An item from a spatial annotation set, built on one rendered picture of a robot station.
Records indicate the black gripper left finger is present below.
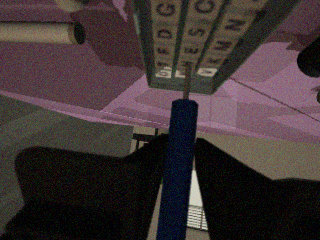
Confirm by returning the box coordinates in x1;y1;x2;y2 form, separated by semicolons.
15;133;168;240

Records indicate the keyboard with keys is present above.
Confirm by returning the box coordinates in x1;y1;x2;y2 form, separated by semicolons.
130;0;306;96

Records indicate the blue stylus with pale tip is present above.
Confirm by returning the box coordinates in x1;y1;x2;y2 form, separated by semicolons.
156;64;199;240

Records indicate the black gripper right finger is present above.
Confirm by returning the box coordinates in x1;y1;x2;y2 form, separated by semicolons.
194;138;320;240

